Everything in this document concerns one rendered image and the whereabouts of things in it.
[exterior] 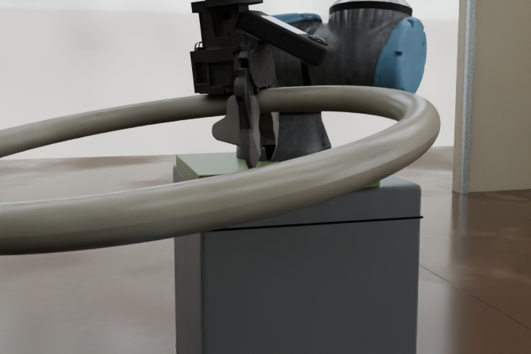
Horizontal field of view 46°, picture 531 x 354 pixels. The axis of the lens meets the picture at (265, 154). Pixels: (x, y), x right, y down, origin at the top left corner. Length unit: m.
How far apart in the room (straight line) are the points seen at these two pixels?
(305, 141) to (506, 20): 5.08
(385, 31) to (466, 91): 4.78
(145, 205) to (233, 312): 0.75
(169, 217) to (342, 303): 0.81
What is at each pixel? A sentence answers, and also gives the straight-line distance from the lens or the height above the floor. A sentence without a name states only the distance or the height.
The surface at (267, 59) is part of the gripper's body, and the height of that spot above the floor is 1.06.
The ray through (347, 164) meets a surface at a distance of 0.38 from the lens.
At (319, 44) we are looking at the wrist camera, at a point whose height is 1.07.
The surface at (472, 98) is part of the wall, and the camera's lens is 5.89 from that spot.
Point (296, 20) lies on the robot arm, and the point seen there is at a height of 1.14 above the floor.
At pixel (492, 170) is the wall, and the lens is 6.14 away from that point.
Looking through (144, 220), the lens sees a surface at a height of 0.96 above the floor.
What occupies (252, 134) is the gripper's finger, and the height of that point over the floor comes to 0.97.
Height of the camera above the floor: 1.04
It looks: 7 degrees down
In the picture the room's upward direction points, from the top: straight up
